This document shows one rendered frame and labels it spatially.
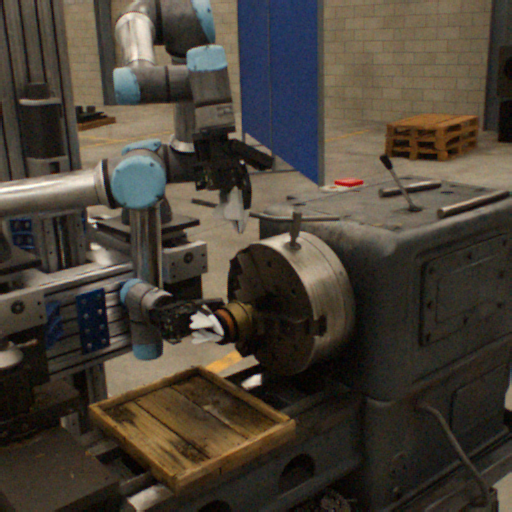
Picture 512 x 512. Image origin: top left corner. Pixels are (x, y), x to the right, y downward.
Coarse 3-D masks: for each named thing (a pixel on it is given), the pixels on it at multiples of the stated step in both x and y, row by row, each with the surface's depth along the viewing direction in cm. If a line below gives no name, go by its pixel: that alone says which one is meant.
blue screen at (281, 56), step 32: (256, 0) 847; (288, 0) 698; (320, 0) 595; (256, 32) 865; (288, 32) 710; (320, 32) 603; (256, 64) 883; (288, 64) 722; (320, 64) 612; (256, 96) 902; (288, 96) 735; (320, 96) 620; (256, 128) 922; (288, 128) 748; (320, 128) 629; (288, 160) 762; (320, 160) 639
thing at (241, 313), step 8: (232, 304) 151; (240, 304) 150; (248, 304) 153; (216, 312) 148; (224, 312) 148; (232, 312) 148; (240, 312) 149; (248, 312) 149; (224, 320) 147; (232, 320) 148; (240, 320) 148; (248, 320) 149; (224, 328) 147; (232, 328) 147; (240, 328) 148; (248, 328) 149; (224, 336) 147; (232, 336) 147; (240, 336) 149; (248, 336) 151; (224, 344) 148
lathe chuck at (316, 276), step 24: (264, 240) 156; (288, 240) 155; (264, 264) 155; (288, 264) 148; (312, 264) 149; (288, 288) 150; (312, 288) 146; (336, 288) 150; (312, 312) 145; (336, 312) 149; (264, 336) 161; (312, 336) 147; (336, 336) 151; (264, 360) 163; (288, 360) 156; (312, 360) 151
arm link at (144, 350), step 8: (136, 328) 166; (144, 328) 166; (152, 328) 166; (136, 336) 167; (144, 336) 166; (152, 336) 167; (160, 336) 169; (136, 344) 168; (144, 344) 167; (152, 344) 167; (160, 344) 169; (136, 352) 169; (144, 352) 168; (152, 352) 168; (160, 352) 170; (144, 360) 169; (152, 360) 170
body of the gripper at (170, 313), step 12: (156, 300) 158; (168, 300) 159; (168, 312) 152; (180, 312) 149; (192, 312) 151; (156, 324) 155; (168, 324) 151; (180, 324) 150; (168, 336) 153; (180, 336) 150
